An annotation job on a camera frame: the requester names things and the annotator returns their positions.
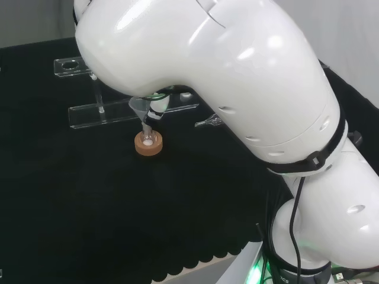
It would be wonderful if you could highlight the small glass weighing funnel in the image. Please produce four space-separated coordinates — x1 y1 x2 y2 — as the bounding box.
194 115 223 128

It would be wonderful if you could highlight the black bench cloth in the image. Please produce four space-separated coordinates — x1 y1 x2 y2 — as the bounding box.
0 37 379 277

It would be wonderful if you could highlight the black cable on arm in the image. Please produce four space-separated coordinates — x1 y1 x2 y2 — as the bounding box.
288 174 306 284

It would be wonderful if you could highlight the clear acrylic funnel stand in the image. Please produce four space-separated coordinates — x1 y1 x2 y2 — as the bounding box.
54 57 200 131

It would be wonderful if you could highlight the translucent plastic funnel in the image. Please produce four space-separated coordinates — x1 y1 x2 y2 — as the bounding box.
128 96 155 127

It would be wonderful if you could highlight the cork ring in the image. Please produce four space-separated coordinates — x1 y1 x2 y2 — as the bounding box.
134 131 164 159

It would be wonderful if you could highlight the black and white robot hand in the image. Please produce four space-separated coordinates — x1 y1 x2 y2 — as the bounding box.
144 92 170 122

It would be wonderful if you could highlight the glass round-bottom flask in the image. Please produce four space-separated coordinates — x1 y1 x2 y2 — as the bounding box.
141 124 156 148

